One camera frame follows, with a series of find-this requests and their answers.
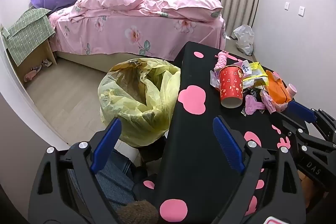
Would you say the pink slipper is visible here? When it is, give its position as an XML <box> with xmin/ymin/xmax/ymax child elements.
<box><xmin>24</xmin><ymin>65</ymin><xmax>42</xmax><ymax>83</ymax></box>

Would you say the crumpled clear plastic film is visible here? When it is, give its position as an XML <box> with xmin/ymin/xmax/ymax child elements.
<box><xmin>126</xmin><ymin>58</ymin><xmax>147</xmax><ymax>68</ymax></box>

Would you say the yellow red snack packet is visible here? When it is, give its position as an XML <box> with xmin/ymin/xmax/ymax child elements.
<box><xmin>243</xmin><ymin>73</ymin><xmax>268</xmax><ymax>90</ymax></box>

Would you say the black pink-patterned table cover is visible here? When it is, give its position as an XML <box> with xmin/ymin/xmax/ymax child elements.
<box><xmin>155</xmin><ymin>41</ymin><xmax>310</xmax><ymax>224</ymax></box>

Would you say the pink clear plastic wrapper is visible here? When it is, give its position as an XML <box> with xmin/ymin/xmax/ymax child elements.
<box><xmin>209</xmin><ymin>70</ymin><xmax>222</xmax><ymax>88</ymax></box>
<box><xmin>261</xmin><ymin>90</ymin><xmax>285</xmax><ymax>113</ymax></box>

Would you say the green checkered cloth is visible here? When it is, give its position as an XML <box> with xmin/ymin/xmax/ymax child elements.
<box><xmin>2</xmin><ymin>7</ymin><xmax>55</xmax><ymax>67</ymax></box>

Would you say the white wardrobe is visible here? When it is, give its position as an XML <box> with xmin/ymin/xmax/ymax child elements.
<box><xmin>0</xmin><ymin>25</ymin><xmax>70</xmax><ymax>152</ymax></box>

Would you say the person's blue jeans leg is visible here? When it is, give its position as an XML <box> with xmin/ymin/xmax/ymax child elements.
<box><xmin>67</xmin><ymin>148</ymin><xmax>143</xmax><ymax>214</ymax></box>

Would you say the wooden nightstand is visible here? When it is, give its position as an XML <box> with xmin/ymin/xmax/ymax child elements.
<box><xmin>7</xmin><ymin>38</ymin><xmax>58</xmax><ymax>88</ymax></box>

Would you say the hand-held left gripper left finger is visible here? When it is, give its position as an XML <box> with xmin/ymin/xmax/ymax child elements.
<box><xmin>28</xmin><ymin>117</ymin><xmax>124</xmax><ymax>224</ymax></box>

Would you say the pink tooth-shaped blister pack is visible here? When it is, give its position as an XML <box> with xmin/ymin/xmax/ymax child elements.
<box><xmin>243</xmin><ymin>94</ymin><xmax>265</xmax><ymax>115</ymax></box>

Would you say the small yellow white packet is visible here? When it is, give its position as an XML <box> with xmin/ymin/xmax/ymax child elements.
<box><xmin>239</xmin><ymin>61</ymin><xmax>263</xmax><ymax>75</ymax></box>

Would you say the orange packet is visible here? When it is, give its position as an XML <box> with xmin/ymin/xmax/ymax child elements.
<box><xmin>265</xmin><ymin>70</ymin><xmax>292</xmax><ymax>105</ymax></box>

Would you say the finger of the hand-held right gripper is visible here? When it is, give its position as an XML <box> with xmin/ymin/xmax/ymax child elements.
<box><xmin>286</xmin><ymin>101</ymin><xmax>336</xmax><ymax>140</ymax></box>
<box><xmin>270</xmin><ymin>110</ymin><xmax>336</xmax><ymax>161</ymax></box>

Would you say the pink cylinder bottle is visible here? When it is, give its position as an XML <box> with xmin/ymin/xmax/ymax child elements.
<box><xmin>286</xmin><ymin>83</ymin><xmax>298</xmax><ymax>101</ymax></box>

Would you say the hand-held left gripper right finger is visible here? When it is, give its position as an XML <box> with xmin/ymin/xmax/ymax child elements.
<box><xmin>212</xmin><ymin>116</ymin><xmax>307</xmax><ymax>224</ymax></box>

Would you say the red paper cup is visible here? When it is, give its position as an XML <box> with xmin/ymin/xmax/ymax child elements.
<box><xmin>219</xmin><ymin>64</ymin><xmax>244</xmax><ymax>108</ymax></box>

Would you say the brown fuzzy object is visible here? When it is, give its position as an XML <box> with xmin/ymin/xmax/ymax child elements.
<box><xmin>115</xmin><ymin>200</ymin><xmax>159</xmax><ymax>224</ymax></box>

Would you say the trash bin with yellow bag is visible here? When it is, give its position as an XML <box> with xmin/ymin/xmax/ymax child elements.
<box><xmin>98</xmin><ymin>57</ymin><xmax>181</xmax><ymax>148</ymax></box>

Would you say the pink caterpillar toy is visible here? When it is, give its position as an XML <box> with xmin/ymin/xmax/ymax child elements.
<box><xmin>214</xmin><ymin>51</ymin><xmax>237</xmax><ymax>72</ymax></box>

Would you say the bed with pink floral sheet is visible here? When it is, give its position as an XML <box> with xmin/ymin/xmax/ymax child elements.
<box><xmin>49</xmin><ymin>0</ymin><xmax>227</xmax><ymax>75</ymax></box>

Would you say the white plastic bag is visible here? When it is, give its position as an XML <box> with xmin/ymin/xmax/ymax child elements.
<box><xmin>231</xmin><ymin>25</ymin><xmax>255</xmax><ymax>56</ymax></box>

